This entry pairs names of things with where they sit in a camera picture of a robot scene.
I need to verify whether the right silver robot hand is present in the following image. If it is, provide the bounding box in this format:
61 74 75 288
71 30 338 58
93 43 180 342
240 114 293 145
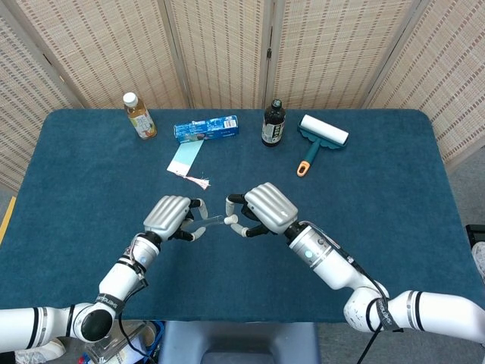
225 182 299 239

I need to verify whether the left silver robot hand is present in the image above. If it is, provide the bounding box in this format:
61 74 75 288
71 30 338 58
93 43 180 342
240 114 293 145
142 195 209 243

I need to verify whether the transparent glass test tube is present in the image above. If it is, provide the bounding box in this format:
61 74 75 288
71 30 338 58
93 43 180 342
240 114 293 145
188 214 228 232

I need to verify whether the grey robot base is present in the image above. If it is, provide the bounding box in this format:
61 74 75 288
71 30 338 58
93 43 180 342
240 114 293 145
158 321 322 364

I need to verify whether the blue table cloth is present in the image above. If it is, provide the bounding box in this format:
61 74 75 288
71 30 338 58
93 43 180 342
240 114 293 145
0 108 473 325

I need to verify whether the dark tea bottle black cap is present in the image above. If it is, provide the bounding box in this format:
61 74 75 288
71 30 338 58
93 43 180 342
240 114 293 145
261 99 286 148

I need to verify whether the yellow tea bottle white cap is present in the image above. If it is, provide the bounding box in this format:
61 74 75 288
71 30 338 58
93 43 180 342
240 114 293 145
122 92 158 140

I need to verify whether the clear plastic container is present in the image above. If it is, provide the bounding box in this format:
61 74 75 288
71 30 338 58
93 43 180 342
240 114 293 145
85 322 148 364

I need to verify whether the yellow floor tape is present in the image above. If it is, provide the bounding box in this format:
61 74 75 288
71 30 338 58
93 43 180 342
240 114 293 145
0 196 17 243

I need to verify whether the woven bamboo screen panel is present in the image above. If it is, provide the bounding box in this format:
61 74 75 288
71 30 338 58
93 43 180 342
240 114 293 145
0 7 83 193
14 0 190 111
363 0 485 171
164 0 276 111
263 0 421 111

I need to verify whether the white sneaker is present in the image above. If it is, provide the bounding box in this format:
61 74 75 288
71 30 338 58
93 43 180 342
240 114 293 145
14 337 66 364
471 241 485 284

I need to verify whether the black box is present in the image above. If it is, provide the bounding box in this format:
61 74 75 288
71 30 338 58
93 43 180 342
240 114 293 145
465 224 485 247

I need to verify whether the teal lint roller yellow handle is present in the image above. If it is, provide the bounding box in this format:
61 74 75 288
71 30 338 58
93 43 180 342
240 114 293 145
296 114 350 178

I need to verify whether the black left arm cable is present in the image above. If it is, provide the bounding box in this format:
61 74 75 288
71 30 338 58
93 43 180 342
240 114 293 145
116 279 160 364

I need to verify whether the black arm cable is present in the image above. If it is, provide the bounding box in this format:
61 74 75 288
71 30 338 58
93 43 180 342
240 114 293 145
329 242 391 364
116 279 160 364

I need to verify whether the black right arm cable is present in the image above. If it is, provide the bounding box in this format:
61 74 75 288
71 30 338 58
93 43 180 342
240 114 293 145
329 242 391 364

